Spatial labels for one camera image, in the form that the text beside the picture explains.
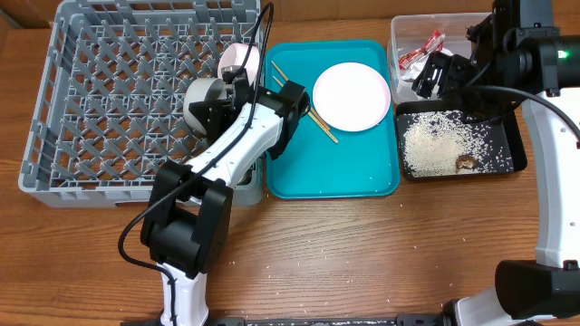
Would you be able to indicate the pink bowl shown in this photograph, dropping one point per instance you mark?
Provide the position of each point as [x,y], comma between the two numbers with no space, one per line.
[235,54]

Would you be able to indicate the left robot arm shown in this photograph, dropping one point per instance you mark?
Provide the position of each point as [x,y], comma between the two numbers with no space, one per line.
[186,225]

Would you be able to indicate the teal plastic serving tray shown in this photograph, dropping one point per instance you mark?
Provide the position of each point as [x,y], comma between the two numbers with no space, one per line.
[362,164]

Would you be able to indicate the white rice pile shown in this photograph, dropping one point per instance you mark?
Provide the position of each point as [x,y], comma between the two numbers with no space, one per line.
[430,143]

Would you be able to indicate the brown food scrap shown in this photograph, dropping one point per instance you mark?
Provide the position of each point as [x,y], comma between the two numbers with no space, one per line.
[465,162]

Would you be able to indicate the white napkin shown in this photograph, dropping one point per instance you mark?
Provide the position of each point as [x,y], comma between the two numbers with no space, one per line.
[413,72]

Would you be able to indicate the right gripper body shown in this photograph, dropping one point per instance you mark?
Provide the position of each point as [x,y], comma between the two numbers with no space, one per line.
[435,75]

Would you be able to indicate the clear plastic storage bin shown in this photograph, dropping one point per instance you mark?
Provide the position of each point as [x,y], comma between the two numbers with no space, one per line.
[409,32]

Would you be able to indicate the grey bowl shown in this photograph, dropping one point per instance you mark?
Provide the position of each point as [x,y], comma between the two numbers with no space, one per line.
[200,90]

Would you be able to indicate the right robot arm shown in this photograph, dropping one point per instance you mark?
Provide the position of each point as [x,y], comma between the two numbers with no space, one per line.
[520,60]

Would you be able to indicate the red snack wrapper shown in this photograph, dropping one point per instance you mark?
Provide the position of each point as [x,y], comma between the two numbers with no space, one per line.
[433,44]

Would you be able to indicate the grey plastic dish rack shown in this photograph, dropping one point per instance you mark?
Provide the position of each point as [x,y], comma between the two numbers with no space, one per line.
[109,110]

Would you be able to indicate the large pink plate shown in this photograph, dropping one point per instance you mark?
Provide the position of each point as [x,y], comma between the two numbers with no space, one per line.
[351,96]

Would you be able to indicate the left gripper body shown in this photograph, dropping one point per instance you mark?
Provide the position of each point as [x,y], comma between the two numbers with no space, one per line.
[225,115]

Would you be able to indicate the long wooden chopstick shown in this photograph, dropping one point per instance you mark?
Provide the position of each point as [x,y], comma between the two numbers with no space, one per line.
[315,119]

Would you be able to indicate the short-looking wooden chopstick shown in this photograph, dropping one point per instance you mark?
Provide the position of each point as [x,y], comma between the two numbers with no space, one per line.
[316,115]

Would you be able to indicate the black rectangular tray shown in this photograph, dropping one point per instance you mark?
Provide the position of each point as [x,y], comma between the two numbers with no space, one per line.
[509,122]

